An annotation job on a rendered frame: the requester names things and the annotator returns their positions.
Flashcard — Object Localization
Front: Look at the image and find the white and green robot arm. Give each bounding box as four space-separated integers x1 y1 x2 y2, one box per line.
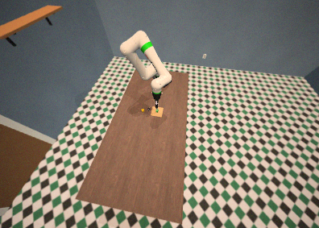
120 31 172 97

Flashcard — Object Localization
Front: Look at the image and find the orange flat square mat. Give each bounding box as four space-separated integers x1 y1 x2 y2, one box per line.
151 106 164 117

